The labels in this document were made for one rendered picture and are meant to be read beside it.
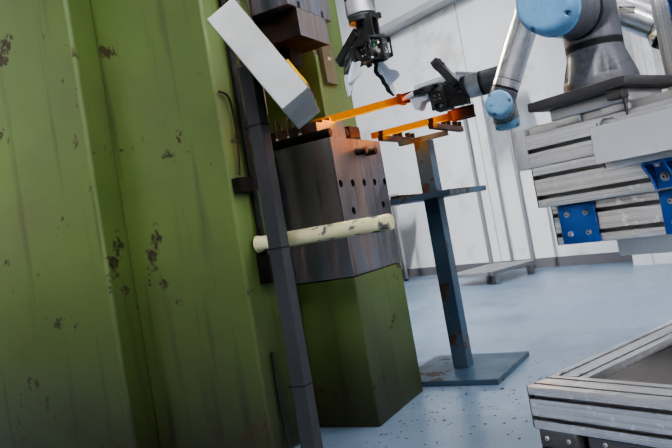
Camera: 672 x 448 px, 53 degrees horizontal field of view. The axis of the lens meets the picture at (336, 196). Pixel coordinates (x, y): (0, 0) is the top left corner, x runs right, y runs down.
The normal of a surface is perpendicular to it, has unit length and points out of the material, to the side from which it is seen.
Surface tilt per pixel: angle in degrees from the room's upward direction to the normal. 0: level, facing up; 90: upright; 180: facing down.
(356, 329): 90
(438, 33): 90
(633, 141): 90
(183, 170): 90
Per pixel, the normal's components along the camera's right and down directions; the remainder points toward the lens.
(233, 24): -0.06, -0.04
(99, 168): 0.87, -0.18
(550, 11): -0.66, 0.22
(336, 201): -0.47, 0.04
